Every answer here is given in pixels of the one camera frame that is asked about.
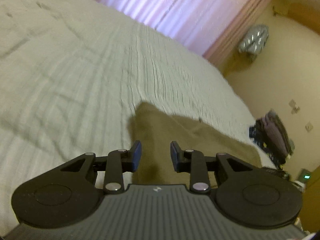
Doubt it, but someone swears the device with green light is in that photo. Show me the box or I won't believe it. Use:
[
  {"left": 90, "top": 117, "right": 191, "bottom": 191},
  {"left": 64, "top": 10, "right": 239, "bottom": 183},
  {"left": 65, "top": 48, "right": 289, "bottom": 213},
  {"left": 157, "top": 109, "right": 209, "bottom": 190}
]
[{"left": 298, "top": 168, "right": 311, "bottom": 184}]

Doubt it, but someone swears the striped grey bed cover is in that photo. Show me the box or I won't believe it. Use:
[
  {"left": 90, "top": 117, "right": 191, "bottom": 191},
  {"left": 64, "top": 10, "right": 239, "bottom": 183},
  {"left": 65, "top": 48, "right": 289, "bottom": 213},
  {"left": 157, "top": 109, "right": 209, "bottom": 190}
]
[{"left": 0, "top": 0, "right": 277, "bottom": 237}]

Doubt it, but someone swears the pink curtain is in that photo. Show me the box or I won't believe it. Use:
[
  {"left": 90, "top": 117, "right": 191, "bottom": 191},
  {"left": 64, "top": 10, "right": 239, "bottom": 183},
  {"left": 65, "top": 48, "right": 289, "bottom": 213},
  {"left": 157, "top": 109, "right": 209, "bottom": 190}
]
[{"left": 82, "top": 0, "right": 281, "bottom": 67}]

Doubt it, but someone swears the light taupe garment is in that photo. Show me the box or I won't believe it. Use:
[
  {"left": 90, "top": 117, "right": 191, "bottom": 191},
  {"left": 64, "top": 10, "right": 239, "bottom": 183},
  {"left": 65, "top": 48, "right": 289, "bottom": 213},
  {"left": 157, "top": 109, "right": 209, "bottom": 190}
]
[{"left": 128, "top": 102, "right": 262, "bottom": 186}]

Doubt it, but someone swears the dark bag on floor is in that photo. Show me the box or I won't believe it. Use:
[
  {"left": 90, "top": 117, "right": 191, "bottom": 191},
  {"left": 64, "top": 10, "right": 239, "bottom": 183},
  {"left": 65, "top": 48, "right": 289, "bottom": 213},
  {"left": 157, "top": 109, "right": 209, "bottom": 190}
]
[{"left": 249, "top": 109, "right": 295, "bottom": 169}]

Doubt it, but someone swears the silver foil balloon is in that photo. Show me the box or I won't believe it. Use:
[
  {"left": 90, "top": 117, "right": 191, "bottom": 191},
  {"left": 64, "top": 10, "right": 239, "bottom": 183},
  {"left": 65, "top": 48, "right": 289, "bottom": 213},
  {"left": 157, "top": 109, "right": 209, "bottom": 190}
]
[{"left": 238, "top": 24, "right": 269, "bottom": 56}]

